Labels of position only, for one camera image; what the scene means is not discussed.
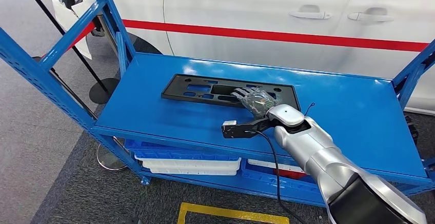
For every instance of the blue plastic bin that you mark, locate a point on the blue plastic bin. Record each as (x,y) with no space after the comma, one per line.
(272,183)
(183,149)

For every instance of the black stanchion post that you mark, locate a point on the black stanchion post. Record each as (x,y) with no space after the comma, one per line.
(61,30)

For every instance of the black device behind rack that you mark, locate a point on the black device behind rack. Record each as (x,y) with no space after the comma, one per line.
(412,130)

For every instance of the red barrier belt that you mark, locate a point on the red barrier belt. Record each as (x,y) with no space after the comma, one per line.
(80,35)

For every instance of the white plastic bin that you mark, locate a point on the white plastic bin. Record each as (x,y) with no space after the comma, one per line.
(193,172)
(190,164)
(272,165)

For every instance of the red item in bin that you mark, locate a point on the red item in bin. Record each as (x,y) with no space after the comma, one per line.
(289,174)

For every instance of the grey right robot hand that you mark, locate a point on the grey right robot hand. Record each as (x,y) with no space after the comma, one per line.
(256,102)

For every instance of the white car with red stripe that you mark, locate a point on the white car with red stripe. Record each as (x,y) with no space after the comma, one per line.
(238,5)

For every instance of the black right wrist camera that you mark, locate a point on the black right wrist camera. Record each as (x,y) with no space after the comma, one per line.
(238,130)

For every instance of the black stanchion base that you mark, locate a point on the black stanchion base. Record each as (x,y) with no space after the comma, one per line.
(103,93)

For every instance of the blue metal shelf rack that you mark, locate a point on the blue metal shelf rack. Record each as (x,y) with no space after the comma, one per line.
(153,120)

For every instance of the black plastic panel part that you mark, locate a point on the black plastic panel part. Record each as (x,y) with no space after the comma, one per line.
(173,93)

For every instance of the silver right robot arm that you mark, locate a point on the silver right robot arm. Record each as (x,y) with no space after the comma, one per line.
(316,151)

